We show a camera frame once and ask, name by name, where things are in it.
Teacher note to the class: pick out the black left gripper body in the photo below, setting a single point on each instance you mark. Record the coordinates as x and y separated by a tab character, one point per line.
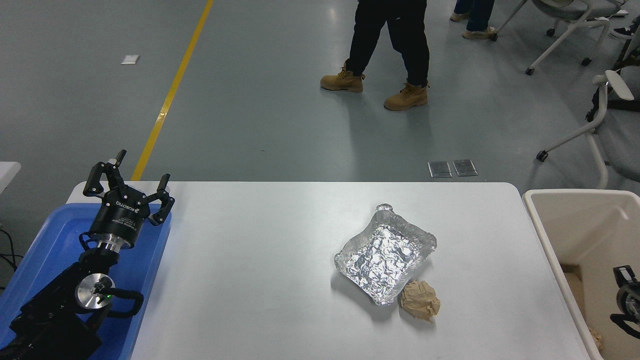
121	216

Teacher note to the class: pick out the foil tray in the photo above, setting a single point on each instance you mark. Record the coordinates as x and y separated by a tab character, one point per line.
382	255

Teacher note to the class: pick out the blue plastic tray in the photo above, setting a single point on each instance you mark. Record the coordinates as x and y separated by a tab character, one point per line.
55	235

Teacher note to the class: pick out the white side table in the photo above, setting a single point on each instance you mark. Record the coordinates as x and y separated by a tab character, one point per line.
7	172

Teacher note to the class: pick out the crumpled tan paper ball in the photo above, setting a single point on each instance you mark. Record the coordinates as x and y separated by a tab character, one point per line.
420	300

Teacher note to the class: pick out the silver floor outlet cover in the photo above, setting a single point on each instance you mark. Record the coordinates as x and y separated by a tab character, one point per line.
465	168
440	169

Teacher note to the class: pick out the person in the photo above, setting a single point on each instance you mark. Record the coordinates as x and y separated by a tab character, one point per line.
477	17
410	45

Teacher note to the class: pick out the tan cardboard piece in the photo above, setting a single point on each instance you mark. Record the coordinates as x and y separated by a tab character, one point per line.
574	285

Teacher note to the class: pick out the large pale bin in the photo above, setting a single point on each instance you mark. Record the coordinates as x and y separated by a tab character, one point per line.
590	225

